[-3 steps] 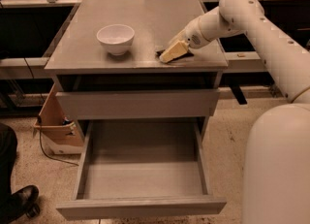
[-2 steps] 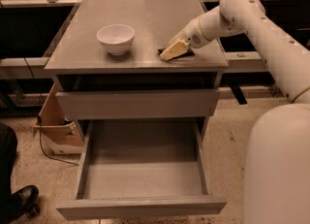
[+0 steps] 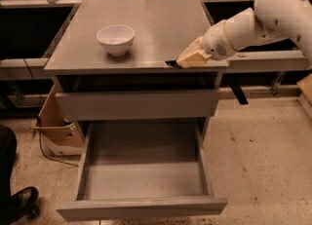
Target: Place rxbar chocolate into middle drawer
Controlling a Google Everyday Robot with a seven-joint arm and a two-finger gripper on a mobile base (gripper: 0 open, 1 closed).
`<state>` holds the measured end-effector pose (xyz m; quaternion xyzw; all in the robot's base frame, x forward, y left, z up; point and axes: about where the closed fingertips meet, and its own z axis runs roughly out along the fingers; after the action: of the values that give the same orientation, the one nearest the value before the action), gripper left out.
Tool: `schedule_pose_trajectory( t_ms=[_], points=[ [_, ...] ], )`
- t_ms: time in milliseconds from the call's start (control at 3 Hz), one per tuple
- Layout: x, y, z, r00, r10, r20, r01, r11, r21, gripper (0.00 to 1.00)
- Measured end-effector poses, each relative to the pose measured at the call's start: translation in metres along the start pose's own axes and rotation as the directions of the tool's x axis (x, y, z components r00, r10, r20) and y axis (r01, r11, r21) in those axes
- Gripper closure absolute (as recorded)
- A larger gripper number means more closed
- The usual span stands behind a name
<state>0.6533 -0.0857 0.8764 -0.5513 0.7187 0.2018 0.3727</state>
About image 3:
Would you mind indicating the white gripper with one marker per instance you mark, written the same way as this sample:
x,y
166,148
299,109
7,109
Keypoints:
x,y
214,43

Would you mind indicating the dark rxbar chocolate wrapper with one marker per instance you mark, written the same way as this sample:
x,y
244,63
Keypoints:
x,y
172,63

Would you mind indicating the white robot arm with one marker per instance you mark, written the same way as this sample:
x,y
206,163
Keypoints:
x,y
266,22

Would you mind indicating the closed grey top drawer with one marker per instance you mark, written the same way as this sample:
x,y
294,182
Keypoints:
x,y
138,105

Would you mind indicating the grey drawer cabinet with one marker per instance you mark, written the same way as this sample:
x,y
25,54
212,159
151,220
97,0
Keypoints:
x,y
163,30

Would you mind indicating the open grey middle drawer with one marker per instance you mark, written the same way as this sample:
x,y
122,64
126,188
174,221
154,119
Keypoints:
x,y
141,169

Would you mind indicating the white ceramic bowl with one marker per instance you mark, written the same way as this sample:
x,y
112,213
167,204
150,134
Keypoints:
x,y
116,39

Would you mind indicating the cardboard box on floor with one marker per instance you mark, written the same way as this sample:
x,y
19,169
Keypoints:
x,y
61,136

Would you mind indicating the dark trouser leg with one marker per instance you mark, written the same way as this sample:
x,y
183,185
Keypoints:
x,y
8,147

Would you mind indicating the black shoe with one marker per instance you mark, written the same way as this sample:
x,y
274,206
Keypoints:
x,y
23,203

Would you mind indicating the black bracket under rail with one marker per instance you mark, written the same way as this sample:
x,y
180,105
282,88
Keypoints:
x,y
238,92

